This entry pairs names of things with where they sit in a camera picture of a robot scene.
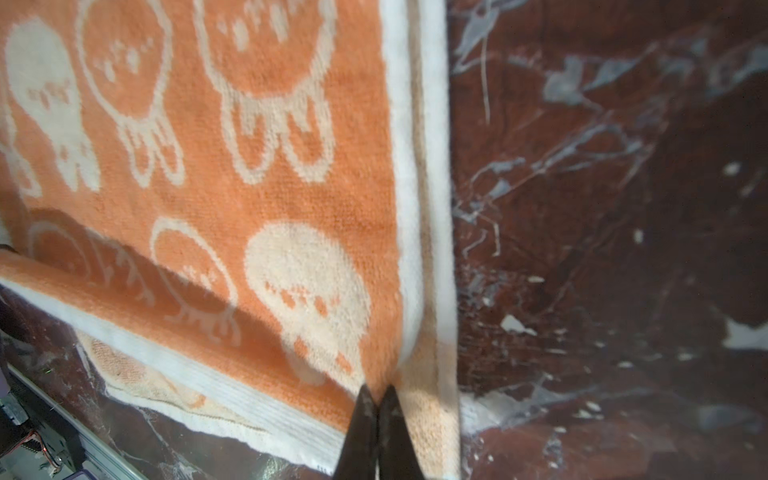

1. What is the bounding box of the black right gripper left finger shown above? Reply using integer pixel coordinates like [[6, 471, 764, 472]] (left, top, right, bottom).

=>
[[332, 385, 378, 480]]

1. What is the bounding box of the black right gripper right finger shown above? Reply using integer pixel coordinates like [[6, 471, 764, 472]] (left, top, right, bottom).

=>
[[378, 385, 425, 480]]

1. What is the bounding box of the orange patterned towel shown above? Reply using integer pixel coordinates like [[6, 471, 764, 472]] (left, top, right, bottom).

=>
[[1, 1, 461, 479]]

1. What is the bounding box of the aluminium frame profile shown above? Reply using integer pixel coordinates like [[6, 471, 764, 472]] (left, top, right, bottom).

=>
[[8, 366, 145, 479]]

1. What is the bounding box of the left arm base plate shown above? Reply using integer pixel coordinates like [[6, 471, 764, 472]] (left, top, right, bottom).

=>
[[1, 367, 85, 479]]

